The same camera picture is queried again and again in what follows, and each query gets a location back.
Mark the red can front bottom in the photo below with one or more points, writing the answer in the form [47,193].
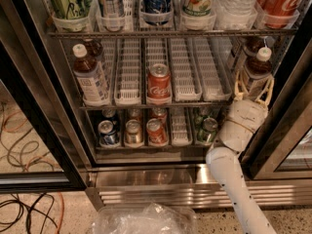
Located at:
[156,131]

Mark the red cola can middle shelf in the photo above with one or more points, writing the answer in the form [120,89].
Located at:
[159,81]

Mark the green can front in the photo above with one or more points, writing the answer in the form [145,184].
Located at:
[207,131]

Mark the white bottom shelf tray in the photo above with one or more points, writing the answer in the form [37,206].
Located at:
[179,127]

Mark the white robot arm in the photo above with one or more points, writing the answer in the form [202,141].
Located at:
[224,166]

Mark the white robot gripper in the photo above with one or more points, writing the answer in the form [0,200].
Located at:
[248,113]

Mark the fridge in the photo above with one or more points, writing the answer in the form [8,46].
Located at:
[37,73]

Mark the tea bottle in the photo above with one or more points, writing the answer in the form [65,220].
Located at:
[242,48]
[90,76]
[256,71]
[95,49]

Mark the white shelf tray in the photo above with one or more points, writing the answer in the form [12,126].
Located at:
[128,73]
[213,79]
[179,127]
[185,78]

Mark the blue pepsi can front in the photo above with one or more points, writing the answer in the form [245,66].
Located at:
[107,132]

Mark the red coca-cola bottle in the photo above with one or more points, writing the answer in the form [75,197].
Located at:
[277,13]

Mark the gold can front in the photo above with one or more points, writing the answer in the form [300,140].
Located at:
[133,132]

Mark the clear plastic bin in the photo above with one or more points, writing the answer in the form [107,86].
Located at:
[150,219]

